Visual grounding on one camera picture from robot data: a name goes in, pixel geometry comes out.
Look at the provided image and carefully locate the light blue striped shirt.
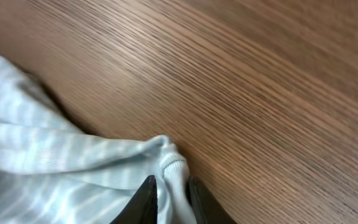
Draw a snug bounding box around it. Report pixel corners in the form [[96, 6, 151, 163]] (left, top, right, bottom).
[[0, 56, 196, 223]]

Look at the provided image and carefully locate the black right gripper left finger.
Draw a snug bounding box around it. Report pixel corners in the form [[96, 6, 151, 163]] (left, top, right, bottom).
[[110, 175, 158, 224]]

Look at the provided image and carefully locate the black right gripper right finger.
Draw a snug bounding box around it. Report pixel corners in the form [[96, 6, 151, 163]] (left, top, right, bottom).
[[187, 176, 237, 224]]

